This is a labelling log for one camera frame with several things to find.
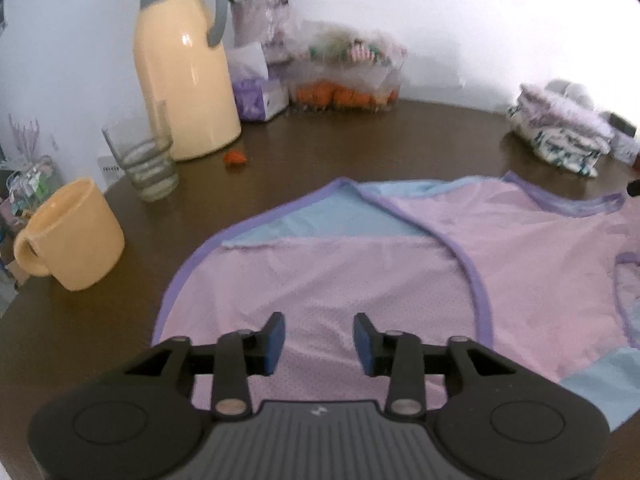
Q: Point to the pink blue purple garment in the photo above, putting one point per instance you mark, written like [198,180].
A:
[550,283]

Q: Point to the small orange peel piece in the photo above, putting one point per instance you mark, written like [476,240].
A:
[234,158]

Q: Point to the clear drinking glass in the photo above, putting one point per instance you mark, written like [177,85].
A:
[140,142]

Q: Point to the lavender sprigs in pot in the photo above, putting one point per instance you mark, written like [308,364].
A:
[27,180]

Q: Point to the wrapped flower vase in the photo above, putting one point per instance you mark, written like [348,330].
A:
[268,23]

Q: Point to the cream thermos jug grey handle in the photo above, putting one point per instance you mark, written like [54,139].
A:
[184,76]

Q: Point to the folded floral clothes stack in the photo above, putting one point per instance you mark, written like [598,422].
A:
[560,124]

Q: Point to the small black box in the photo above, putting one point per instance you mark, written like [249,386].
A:
[622,125]

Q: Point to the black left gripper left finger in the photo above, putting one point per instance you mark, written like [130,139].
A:
[238,356]

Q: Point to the plastic bag of oranges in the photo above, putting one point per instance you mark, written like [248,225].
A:
[337,67]

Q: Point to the yellow ceramic mug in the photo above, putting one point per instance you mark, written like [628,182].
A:
[73,237]

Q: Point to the purple tissue box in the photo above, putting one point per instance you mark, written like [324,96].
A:
[258,97]

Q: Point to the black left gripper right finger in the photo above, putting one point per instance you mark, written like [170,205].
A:
[398,356]

